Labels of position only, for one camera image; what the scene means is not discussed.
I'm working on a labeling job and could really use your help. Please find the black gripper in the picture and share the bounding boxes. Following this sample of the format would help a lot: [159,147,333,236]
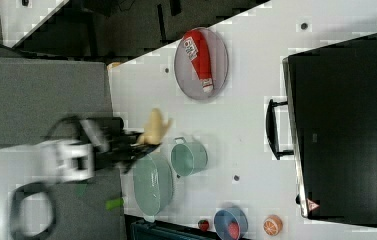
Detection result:
[79,117,158,174]

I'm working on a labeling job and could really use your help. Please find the peeled yellow toy banana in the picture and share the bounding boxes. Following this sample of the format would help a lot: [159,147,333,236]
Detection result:
[137,108,172,145]

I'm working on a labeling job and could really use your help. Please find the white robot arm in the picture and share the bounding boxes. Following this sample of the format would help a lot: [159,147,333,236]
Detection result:
[0,116,166,240]

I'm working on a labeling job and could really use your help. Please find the black and steel toaster oven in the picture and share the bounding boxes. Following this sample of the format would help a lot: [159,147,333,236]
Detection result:
[266,33,377,228]

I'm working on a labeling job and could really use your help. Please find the green colander bowl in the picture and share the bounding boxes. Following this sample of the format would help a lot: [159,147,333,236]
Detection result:
[133,152,173,216]

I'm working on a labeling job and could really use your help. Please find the round grey plate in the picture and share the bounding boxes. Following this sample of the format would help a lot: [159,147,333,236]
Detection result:
[174,28,229,101]

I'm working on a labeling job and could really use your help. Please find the dark teal bin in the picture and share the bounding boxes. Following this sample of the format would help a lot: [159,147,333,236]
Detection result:
[128,220,218,240]

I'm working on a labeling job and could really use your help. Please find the red strawberry toy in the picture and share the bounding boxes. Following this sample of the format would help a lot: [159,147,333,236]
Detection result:
[198,220,210,232]

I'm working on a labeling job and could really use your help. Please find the red ketchup bottle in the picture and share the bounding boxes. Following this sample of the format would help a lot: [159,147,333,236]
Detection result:
[182,30,214,93]

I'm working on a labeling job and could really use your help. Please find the blue bowl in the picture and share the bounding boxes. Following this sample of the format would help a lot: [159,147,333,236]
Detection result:
[213,206,248,240]

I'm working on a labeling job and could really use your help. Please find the grey partition panel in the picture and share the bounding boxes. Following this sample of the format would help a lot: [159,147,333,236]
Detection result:
[0,58,126,240]

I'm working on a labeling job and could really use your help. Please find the red toy in bowl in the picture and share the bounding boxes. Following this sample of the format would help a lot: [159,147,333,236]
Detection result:
[227,222,240,240]

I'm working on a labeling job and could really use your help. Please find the orange slice toy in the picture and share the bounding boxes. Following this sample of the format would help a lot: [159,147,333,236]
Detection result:
[263,215,283,236]

